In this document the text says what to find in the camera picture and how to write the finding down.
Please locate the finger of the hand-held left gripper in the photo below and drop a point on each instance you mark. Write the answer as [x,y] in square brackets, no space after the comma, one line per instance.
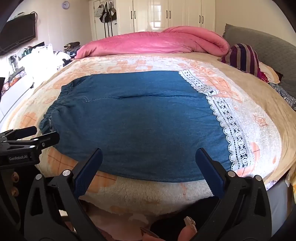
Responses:
[46,140]
[20,134]

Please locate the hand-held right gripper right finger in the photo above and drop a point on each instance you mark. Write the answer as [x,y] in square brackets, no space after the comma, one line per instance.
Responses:
[208,167]

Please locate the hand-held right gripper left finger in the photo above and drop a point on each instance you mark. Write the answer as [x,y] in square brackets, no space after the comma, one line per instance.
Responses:
[90,167]

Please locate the blue denim pants lace trim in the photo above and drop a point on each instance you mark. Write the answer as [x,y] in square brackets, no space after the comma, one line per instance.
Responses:
[138,125]

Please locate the person's left hand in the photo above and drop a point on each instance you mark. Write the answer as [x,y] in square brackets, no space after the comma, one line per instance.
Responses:
[15,183]

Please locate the person's right hand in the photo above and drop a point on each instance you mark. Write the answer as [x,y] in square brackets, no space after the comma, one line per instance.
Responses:
[187,229]

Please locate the cluttered white desk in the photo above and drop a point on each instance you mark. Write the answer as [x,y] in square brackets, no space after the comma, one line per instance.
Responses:
[20,88]

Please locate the orange patterned fleece blanket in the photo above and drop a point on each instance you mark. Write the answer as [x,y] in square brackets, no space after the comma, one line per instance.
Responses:
[254,120]

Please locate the grey bed mattress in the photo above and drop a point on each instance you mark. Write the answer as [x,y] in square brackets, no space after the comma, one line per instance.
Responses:
[277,199]

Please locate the pile of dark clothes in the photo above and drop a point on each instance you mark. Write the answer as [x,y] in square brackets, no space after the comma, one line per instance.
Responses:
[72,46]

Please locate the dark patterned cloth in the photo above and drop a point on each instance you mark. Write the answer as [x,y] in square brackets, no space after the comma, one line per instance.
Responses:
[285,96]

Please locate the cream pillow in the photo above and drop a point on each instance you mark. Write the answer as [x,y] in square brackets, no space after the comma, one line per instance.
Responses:
[269,71]

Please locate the striped pillow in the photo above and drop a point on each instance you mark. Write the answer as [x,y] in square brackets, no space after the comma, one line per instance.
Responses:
[245,58]

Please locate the grey padded headboard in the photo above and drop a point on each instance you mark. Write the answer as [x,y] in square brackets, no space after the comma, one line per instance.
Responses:
[275,48]

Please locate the pink quilt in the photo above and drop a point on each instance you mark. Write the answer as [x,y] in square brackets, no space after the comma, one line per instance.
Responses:
[150,42]

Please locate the hanging bags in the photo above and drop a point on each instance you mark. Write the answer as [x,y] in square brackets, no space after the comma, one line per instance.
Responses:
[106,14]

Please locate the white wardrobe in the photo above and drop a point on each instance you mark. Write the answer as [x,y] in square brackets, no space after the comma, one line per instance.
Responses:
[175,16]

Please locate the black wall television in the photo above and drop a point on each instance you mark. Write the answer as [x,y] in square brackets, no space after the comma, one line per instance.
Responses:
[17,33]

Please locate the round wall clock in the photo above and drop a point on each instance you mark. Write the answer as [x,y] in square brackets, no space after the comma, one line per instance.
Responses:
[66,4]

